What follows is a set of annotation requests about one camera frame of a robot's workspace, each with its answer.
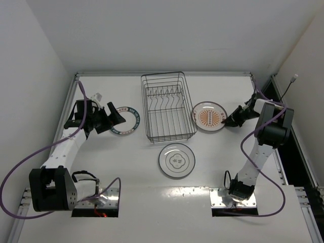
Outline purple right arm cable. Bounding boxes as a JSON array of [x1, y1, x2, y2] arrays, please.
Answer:
[[224, 78, 288, 218]]

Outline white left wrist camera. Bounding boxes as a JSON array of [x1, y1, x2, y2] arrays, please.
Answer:
[[90, 93, 102, 105]]

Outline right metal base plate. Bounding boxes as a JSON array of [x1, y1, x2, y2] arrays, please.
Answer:
[[210, 187, 257, 210]]

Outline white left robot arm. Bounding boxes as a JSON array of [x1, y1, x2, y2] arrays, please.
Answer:
[[29, 99, 126, 212]]

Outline metal base plate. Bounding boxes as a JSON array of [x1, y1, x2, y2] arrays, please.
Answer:
[[210, 187, 257, 210], [75, 188, 119, 210]]

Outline metal wire dish rack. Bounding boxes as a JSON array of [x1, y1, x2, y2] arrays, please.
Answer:
[[141, 71, 197, 144]]

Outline orange sunburst pattern plate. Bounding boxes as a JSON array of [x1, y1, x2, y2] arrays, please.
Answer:
[[191, 101, 228, 132]]

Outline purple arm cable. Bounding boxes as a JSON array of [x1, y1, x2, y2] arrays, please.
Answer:
[[224, 78, 288, 218], [0, 80, 122, 219]]

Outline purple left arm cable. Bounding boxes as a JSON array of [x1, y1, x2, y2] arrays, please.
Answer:
[[0, 80, 122, 219]]

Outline grey rimmed white plate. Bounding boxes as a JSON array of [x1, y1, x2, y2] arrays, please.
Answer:
[[158, 143, 196, 180]]

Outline black wall cable with plug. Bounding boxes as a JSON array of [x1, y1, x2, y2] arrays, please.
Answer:
[[279, 74, 299, 101]]

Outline green rimmed white plate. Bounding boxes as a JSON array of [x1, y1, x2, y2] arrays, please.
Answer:
[[111, 106, 140, 136]]

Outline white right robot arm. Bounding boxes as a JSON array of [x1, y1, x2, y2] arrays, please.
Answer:
[[222, 93, 295, 201]]

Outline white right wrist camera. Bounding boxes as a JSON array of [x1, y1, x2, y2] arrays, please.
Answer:
[[253, 99, 266, 114]]

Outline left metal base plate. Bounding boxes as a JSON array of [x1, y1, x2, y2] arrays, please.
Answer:
[[75, 188, 119, 210]]

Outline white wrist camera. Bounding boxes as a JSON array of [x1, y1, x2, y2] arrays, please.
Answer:
[[90, 93, 102, 105], [253, 99, 266, 114]]

